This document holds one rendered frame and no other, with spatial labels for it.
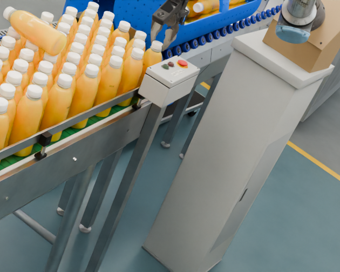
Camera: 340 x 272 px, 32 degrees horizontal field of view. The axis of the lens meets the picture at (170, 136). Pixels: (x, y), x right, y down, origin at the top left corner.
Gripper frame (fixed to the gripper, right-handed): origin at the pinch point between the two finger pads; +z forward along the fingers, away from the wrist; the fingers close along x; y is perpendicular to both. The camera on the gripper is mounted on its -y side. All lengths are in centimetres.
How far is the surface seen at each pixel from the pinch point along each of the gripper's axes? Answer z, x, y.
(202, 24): 0.4, 2.2, 39.1
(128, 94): 12.9, -4.5, -17.5
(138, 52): -0.6, -0.7, -13.7
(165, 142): 107, 23, 114
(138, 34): -0.5, 7.0, -2.0
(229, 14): 0, 2, 65
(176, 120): 89, 23, 114
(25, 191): 30, -7, -64
